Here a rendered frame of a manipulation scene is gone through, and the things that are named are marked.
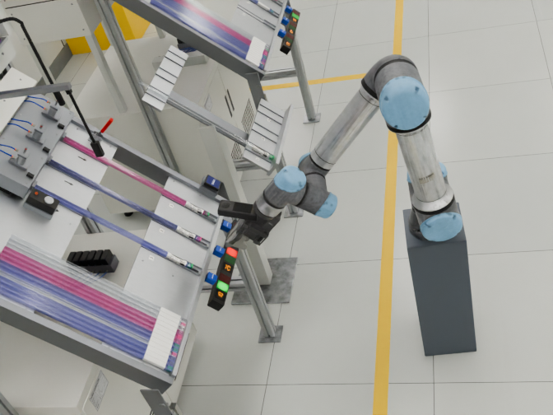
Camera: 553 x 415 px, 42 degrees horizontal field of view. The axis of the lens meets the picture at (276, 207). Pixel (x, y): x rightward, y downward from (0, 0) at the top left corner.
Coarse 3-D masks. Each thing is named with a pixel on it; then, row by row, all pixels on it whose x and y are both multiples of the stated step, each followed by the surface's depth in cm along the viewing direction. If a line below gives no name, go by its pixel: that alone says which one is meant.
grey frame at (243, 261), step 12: (12, 48) 206; (0, 60) 200; (0, 72) 200; (84, 216) 245; (84, 228) 249; (96, 228) 250; (240, 252) 246; (240, 264) 250; (252, 276) 254; (252, 288) 258; (252, 300) 262; (264, 300) 266; (264, 312) 266; (264, 324) 272; (264, 336) 276; (0, 396) 194; (0, 408) 194; (12, 408) 199
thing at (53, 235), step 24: (48, 168) 200; (72, 168) 205; (96, 168) 210; (0, 192) 187; (72, 192) 200; (0, 216) 183; (24, 216) 187; (72, 216) 195; (0, 240) 178; (48, 240) 186
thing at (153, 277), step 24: (192, 192) 225; (168, 216) 214; (192, 216) 219; (216, 216) 225; (168, 240) 208; (192, 240) 213; (144, 264) 198; (168, 264) 203; (144, 288) 193; (168, 288) 198; (192, 288) 202
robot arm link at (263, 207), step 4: (260, 196) 197; (256, 200) 199; (260, 200) 197; (264, 200) 195; (260, 204) 197; (264, 204) 196; (268, 204) 201; (260, 208) 197; (264, 208) 196; (268, 208) 196; (272, 208) 195; (264, 212) 197; (268, 212) 197; (272, 212) 197; (276, 212) 197; (268, 216) 198; (272, 216) 198
